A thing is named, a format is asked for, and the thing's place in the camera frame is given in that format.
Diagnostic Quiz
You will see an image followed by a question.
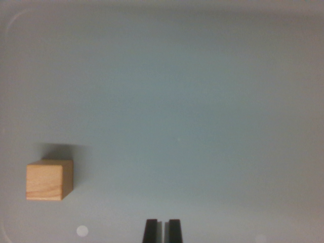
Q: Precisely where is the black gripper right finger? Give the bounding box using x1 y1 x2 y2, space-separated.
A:
164 219 184 243

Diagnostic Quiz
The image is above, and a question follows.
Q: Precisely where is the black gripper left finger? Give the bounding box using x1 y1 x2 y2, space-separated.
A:
142 219 163 243

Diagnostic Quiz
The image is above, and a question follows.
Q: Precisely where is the wooden cube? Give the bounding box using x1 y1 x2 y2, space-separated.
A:
26 159 74 201

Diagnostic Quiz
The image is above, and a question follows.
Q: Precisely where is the pale blue plastic tray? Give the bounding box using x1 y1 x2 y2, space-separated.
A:
0 0 324 243

